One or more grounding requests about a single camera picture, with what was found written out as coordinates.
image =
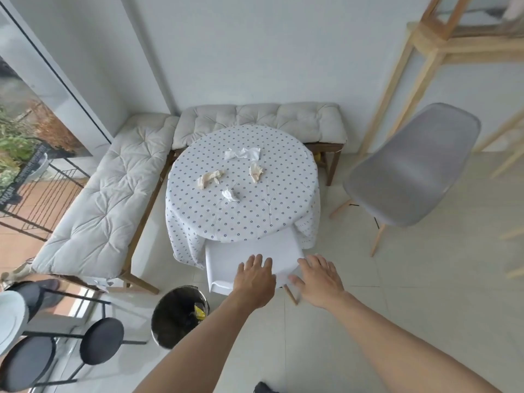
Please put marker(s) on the person's left hand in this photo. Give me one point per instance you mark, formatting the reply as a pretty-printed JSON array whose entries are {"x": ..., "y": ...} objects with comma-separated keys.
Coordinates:
[{"x": 256, "y": 284}]

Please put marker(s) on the person's right hand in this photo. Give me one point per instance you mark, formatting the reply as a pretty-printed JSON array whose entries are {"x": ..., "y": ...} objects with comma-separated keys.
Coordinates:
[{"x": 321, "y": 288}]

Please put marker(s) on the person's left middle finger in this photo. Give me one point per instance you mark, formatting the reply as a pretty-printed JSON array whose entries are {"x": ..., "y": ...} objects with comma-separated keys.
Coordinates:
[{"x": 258, "y": 262}]

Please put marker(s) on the person's right little finger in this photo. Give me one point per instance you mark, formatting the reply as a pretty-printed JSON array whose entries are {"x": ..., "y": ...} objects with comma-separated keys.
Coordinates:
[{"x": 332, "y": 271}]

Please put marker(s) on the person's right thumb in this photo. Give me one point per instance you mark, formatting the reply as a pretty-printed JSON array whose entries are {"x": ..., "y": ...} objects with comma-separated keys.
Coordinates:
[{"x": 295, "y": 282}]

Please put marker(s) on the person's right middle finger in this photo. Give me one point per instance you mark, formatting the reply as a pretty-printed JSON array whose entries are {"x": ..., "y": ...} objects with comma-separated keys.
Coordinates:
[{"x": 315, "y": 263}]

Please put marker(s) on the person's left little finger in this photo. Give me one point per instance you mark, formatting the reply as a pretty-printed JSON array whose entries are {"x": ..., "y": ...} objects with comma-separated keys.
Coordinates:
[{"x": 241, "y": 269}]

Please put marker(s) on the person's right forearm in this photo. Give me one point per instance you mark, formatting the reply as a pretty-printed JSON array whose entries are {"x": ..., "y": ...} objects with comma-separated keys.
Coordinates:
[{"x": 401, "y": 347}]

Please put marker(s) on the person's left forearm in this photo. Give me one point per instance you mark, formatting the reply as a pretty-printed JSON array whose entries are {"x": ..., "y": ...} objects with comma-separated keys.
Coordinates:
[{"x": 204, "y": 347}]

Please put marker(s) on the white plastic chair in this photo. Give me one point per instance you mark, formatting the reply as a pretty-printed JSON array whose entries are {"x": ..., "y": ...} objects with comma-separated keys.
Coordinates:
[{"x": 227, "y": 261}]

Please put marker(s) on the yellow wrapper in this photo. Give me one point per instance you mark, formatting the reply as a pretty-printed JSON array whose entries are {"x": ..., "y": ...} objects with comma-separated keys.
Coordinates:
[{"x": 199, "y": 311}]

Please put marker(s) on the white dotted tablecloth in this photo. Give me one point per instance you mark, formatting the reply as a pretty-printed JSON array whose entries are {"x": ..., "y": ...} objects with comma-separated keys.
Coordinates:
[{"x": 266, "y": 192}]

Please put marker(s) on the small crumpled white tissue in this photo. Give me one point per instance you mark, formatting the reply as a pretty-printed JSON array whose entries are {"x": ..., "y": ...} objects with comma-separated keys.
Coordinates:
[{"x": 230, "y": 195}]

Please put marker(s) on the metal trash bin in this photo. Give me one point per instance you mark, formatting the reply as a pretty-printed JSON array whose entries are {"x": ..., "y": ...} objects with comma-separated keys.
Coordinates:
[{"x": 176, "y": 319}]

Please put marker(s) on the short beige crumpled scrap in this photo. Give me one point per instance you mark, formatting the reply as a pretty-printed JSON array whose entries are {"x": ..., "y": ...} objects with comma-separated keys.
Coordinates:
[{"x": 256, "y": 171}]

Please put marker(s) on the long beige crumpled scrap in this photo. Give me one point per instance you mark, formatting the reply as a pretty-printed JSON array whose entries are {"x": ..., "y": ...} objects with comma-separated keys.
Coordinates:
[{"x": 209, "y": 178}]

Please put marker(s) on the short wooden bench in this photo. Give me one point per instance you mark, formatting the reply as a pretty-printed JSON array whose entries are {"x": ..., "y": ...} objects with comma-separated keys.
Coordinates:
[{"x": 333, "y": 167}]

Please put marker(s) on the long wooden bench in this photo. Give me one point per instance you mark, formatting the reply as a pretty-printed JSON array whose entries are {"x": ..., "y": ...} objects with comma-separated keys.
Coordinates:
[{"x": 143, "y": 285}]

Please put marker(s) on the person's black shoe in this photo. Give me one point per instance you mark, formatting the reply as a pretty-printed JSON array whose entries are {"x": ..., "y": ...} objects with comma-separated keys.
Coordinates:
[{"x": 266, "y": 388}]

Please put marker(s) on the large crumpled white tissue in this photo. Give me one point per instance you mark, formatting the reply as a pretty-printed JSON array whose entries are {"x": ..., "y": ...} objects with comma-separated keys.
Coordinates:
[{"x": 242, "y": 153}]

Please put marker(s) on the grey plastic chair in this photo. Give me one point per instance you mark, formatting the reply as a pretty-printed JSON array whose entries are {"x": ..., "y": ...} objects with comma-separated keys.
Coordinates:
[{"x": 409, "y": 171}]

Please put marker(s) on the white paper sheet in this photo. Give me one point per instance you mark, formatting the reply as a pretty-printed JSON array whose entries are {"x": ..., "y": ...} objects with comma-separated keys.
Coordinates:
[{"x": 102, "y": 284}]

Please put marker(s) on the short beige bench cushion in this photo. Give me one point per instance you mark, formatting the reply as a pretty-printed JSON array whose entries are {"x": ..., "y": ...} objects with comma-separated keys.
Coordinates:
[{"x": 286, "y": 118}]

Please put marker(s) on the long beige bench cushion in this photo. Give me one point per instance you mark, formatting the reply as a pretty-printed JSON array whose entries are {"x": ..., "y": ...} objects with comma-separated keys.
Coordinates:
[{"x": 102, "y": 200}]

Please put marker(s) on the black round bar stool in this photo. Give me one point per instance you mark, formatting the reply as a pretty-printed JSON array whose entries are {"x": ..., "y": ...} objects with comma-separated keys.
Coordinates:
[
  {"x": 26, "y": 364},
  {"x": 101, "y": 340}
]

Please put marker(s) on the dark grey object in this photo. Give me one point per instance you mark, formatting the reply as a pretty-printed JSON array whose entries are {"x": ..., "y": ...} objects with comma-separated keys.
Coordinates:
[{"x": 41, "y": 296}]

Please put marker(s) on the white round object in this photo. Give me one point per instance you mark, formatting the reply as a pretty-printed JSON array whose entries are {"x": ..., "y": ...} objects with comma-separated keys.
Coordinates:
[{"x": 10, "y": 323}]

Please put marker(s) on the black metal balcony railing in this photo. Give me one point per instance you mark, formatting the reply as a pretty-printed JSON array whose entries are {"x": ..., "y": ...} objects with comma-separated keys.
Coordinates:
[{"x": 12, "y": 194}]

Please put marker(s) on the green plant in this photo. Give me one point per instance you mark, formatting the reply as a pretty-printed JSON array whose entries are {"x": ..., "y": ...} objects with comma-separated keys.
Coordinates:
[{"x": 16, "y": 139}]

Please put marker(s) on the white window frame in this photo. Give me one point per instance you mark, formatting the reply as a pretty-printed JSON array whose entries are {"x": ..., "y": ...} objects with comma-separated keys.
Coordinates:
[{"x": 82, "y": 102}]

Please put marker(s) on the light wooden shelf frame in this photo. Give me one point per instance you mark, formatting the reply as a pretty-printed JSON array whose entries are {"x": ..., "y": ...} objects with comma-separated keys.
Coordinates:
[{"x": 434, "y": 40}]

